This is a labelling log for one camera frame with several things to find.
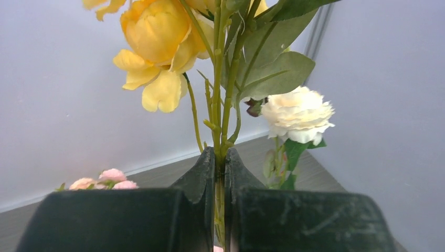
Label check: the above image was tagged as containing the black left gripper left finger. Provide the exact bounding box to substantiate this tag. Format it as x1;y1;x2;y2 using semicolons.
17;147;215;251

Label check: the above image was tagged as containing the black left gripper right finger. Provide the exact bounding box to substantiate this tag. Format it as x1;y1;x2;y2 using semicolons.
225;148;396;251

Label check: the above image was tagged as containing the white rose stem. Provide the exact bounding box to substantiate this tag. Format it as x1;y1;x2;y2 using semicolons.
243;87;335;190

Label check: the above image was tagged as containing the artificial flower bouquet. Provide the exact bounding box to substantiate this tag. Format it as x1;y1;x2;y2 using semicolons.
55;169;139;192

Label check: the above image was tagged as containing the yellow rose stem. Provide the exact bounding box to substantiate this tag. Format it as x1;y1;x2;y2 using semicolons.
82;1;329;251

